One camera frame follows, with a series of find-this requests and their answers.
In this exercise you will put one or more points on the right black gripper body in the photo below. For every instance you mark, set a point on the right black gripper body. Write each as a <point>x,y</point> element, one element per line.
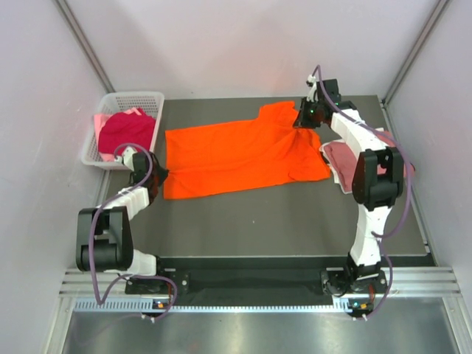
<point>310,119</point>

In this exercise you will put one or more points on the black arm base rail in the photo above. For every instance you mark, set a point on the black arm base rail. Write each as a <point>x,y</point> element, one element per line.
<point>263,281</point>

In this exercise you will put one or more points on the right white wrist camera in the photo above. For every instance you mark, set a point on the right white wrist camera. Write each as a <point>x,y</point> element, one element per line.
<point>312,88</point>

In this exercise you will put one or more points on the light pink shirt in basket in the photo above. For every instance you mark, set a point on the light pink shirt in basket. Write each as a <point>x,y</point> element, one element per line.
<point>99,122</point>

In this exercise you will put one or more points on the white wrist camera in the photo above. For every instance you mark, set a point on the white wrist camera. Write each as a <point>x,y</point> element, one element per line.
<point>123,155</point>
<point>312,88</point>

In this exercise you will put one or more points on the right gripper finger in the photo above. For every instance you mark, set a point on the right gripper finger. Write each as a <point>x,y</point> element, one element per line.
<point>303,105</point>
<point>300,119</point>

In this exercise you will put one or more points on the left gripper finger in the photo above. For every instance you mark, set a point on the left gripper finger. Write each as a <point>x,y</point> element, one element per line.
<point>162,172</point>
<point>160,179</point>

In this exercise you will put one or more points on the grey slotted cable duct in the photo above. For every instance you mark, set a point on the grey slotted cable duct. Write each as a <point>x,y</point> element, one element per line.
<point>157,304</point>

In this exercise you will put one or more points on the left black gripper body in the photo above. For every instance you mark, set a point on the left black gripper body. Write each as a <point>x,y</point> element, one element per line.
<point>153,173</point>

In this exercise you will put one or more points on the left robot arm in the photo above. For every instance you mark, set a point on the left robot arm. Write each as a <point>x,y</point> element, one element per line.
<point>104,233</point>

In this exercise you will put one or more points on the magenta shirt in basket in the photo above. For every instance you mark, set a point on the magenta shirt in basket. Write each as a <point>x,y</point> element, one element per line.
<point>132,126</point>

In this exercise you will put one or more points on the orange t shirt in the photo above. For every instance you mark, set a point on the orange t shirt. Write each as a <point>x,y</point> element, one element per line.
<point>266,151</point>

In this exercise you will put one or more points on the white plastic laundry basket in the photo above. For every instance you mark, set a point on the white plastic laundry basket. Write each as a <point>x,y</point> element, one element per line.
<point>152,104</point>

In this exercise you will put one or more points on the folded dusty pink t shirt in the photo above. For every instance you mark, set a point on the folded dusty pink t shirt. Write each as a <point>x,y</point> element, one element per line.
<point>383,136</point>

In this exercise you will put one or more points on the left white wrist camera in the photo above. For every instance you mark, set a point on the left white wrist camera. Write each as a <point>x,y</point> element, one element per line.
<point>123,155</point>

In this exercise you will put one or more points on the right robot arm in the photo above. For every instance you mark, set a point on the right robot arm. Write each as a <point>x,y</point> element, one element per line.
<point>377,180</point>

